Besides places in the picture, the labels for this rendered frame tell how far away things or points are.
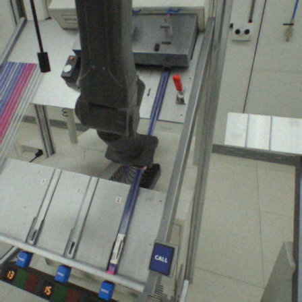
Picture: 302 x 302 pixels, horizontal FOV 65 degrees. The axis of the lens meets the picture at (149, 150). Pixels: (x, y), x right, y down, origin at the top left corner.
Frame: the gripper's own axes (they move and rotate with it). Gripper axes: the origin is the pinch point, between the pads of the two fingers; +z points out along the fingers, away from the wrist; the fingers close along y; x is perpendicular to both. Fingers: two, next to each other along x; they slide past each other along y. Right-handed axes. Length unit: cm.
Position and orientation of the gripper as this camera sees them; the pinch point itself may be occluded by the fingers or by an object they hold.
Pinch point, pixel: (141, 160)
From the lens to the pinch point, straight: 57.5
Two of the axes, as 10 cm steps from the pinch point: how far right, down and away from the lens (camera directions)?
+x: -2.5, 9.3, -2.7
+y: -9.4, -1.7, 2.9
